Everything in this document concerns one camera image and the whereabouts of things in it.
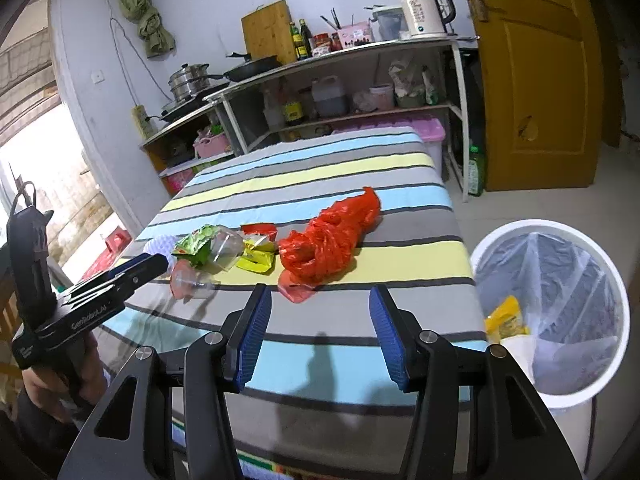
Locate dark liquid jug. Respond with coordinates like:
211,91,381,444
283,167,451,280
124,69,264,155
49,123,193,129
311,76,349,117

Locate yellow snack packet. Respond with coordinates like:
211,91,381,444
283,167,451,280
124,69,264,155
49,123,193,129
484,295,532,343

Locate white plastic bottle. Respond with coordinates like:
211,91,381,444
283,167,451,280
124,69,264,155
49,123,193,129
261,89,285,131

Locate red plastic stool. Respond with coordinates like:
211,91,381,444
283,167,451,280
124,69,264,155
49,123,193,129
82,227,133,281

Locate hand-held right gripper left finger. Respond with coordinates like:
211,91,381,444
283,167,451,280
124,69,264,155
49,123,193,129
57,283,273,480

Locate white shelf rack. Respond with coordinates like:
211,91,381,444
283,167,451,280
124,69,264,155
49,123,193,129
217,35,473,203

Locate steel steamer pot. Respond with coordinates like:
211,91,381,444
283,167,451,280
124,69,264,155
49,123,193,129
167,62,211,101

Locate green food packet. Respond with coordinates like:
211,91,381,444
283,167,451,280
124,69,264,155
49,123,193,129
422,70,441,106

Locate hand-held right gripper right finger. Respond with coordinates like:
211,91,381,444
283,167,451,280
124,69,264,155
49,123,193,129
368,283,583,480

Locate grey water pitcher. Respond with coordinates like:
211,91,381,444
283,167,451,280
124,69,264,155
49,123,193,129
370,5,406,42

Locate white electric kettle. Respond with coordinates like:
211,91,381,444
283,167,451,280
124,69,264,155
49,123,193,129
396,0,458,40

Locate person's left hand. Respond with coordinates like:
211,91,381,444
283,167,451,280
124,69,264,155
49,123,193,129
22,332,106,423

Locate pink-lidded tub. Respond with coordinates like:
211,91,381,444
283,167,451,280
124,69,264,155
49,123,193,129
369,83,396,111

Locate black frying pan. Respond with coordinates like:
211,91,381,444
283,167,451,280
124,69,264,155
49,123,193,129
207,51,285,83

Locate striped cloth covered table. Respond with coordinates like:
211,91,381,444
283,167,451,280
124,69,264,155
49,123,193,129
95,125,488,466

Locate pink-lidded storage box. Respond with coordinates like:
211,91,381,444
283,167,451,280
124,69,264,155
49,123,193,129
332,112,446,181

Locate wooden door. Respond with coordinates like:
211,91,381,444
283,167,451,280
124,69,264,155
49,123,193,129
452,0,608,193

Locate clear plastic cup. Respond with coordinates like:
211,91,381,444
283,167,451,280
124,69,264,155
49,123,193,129
207,227,246,273

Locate white plastic bin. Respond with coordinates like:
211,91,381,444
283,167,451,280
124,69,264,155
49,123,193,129
469,218,631,413

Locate crumpled plastic bags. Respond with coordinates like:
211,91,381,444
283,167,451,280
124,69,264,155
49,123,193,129
389,59,426,96

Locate hanging green cloth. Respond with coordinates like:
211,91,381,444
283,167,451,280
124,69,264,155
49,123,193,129
112,0,177,58

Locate pink utensil holder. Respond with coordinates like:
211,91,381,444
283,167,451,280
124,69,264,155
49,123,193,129
336,21,375,50

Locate yellow-green foil wrapper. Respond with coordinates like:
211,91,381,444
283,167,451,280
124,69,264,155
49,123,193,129
237,237,278,273

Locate pink plastic basket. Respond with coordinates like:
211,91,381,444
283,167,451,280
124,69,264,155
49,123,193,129
194,130,233,159

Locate yellow-labelled sauce bottle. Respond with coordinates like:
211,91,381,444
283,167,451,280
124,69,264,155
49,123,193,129
280,85,306,127

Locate green plastic bottle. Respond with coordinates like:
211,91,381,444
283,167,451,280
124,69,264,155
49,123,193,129
467,146,487,197

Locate yellow power strip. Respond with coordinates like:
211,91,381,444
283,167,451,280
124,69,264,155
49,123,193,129
131,105,153,138

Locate metal door handle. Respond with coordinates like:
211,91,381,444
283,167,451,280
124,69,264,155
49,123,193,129
467,0,506,23

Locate clear cup with pink lid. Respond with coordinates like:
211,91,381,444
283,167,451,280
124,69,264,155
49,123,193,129
170,264,218,301

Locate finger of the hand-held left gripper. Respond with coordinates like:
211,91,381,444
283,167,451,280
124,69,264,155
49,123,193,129
70,252,156,293
57,255,171,311

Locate red plastic bag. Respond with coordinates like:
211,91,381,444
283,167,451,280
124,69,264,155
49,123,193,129
277,186,383,303

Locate low wooden shelf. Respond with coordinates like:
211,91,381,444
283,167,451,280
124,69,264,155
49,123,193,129
140,105,236,196

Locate white foam fruit net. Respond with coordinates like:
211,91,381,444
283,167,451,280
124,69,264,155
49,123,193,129
144,234,177,261

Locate black induction cooker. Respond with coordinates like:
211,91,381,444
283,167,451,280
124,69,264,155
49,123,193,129
160,92,221,123

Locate bamboo cutting board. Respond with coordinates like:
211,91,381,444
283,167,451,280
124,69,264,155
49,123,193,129
241,0,298,66

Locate person's left forearm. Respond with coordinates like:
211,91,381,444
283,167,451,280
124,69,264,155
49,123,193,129
0,390,96,480

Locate green snack wrapper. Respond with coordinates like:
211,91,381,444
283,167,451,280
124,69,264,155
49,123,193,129
172,225,218,266

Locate translucent bin liner bag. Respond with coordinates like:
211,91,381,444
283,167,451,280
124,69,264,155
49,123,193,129
475,230,618,396

